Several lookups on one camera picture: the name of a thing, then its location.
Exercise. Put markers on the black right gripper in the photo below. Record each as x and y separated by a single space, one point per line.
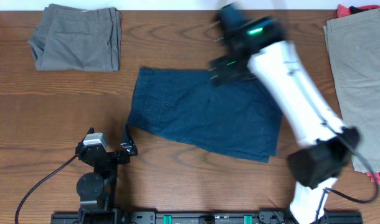
227 73

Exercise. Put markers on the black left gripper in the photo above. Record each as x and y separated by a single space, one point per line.
128 145

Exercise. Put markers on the navy blue shorts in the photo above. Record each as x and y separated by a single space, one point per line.
237 119

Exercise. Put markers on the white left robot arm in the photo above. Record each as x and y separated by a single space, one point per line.
97 189

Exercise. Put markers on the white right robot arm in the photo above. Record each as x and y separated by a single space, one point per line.
259 49

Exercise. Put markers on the folded grey shorts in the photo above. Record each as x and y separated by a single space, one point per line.
68 38

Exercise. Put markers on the red garment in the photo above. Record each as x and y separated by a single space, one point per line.
343 11

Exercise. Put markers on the khaki beige shorts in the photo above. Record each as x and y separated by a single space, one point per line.
353 44

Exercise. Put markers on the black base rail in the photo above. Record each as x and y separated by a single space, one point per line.
263 217

